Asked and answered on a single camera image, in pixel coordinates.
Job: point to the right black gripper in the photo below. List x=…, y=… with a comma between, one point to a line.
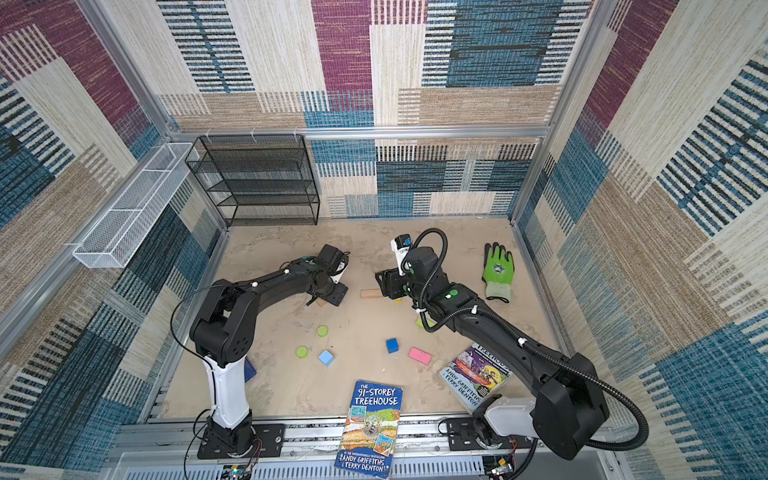
x=390, y=283

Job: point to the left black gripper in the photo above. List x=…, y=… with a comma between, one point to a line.
x=339, y=294

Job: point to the light green rectangular block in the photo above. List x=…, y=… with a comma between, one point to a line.
x=429, y=322

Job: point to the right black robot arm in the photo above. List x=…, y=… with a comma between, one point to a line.
x=569, y=405

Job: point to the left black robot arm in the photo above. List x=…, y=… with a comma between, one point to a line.
x=223, y=332

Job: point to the dark blue cube block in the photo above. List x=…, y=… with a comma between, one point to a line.
x=392, y=345

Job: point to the light blue cube block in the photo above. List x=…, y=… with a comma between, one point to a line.
x=326, y=358

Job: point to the pink rectangular block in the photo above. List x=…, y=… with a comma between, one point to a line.
x=420, y=356

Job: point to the green black work glove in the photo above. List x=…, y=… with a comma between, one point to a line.
x=498, y=272

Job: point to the blue box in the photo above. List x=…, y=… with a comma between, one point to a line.
x=250, y=371

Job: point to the purple treehouse book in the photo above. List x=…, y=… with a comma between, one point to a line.
x=474, y=375

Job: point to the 91-storey treehouse book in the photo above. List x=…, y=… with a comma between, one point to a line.
x=371, y=428

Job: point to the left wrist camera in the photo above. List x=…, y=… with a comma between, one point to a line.
x=333, y=262

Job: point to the black wire shelf rack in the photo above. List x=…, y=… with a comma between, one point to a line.
x=257, y=180

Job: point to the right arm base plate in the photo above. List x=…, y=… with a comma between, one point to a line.
x=462, y=436

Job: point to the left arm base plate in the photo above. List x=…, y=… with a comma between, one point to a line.
x=264, y=440

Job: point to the white wire mesh basket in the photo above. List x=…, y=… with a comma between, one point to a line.
x=115, y=238

